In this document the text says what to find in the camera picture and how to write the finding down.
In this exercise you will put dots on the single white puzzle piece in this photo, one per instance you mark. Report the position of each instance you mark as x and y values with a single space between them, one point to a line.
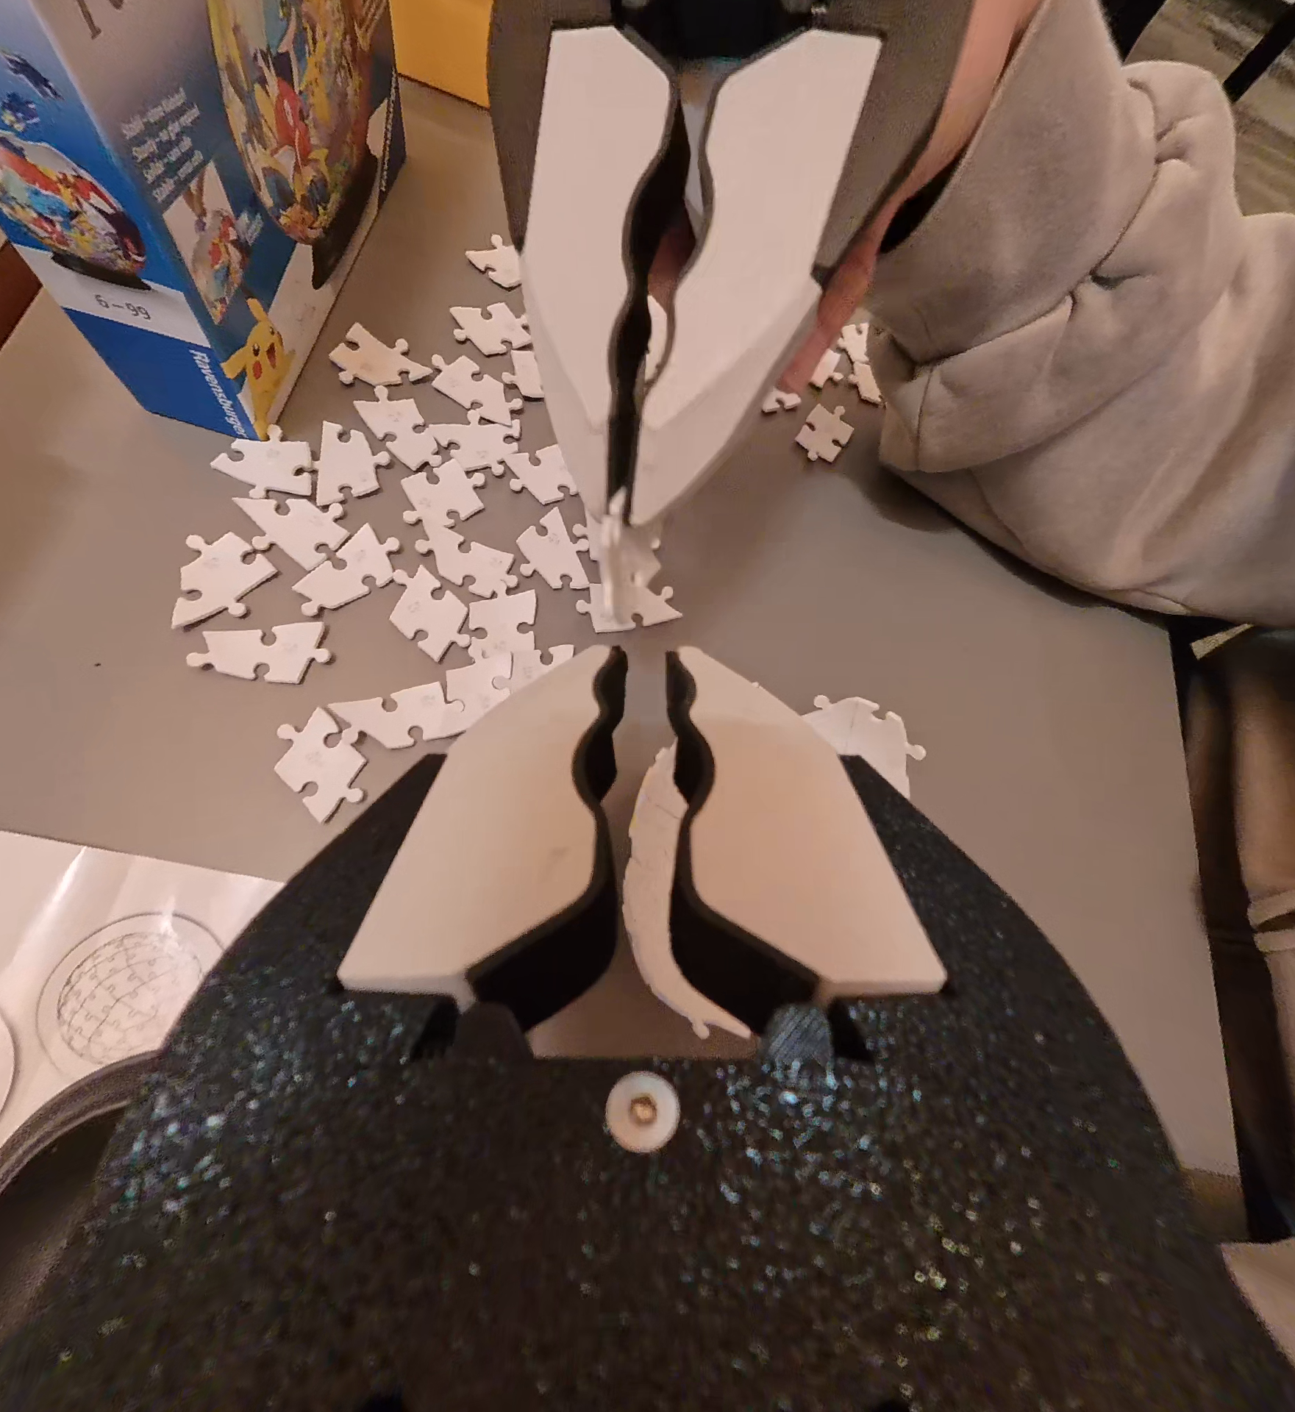
616 557

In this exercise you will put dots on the person's right hand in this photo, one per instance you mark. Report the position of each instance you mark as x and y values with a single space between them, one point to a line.
840 315

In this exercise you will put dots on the assembled curved puzzle shell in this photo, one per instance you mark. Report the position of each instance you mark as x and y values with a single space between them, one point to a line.
647 883

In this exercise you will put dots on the colourful puzzle box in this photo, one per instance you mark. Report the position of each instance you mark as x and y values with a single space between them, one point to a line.
162 221

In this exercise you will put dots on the person's right forearm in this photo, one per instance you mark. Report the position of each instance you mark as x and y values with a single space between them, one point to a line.
1099 386

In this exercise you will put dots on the white paper with ball diagrams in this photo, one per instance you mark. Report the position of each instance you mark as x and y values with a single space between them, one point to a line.
107 905

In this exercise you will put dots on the person's beige clothing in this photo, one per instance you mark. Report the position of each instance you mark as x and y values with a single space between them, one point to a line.
1286 883

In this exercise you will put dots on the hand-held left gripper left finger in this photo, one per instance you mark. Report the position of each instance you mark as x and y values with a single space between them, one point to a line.
470 850

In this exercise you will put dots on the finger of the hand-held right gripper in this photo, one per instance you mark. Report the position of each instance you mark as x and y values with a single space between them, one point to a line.
580 221
769 221

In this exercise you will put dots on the pile of white puzzle pieces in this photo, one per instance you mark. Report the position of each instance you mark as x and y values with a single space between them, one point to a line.
426 497

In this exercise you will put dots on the yellow plastic crate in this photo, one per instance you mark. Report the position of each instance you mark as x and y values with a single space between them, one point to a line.
444 49

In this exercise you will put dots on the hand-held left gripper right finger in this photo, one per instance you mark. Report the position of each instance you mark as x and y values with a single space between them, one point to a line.
801 861

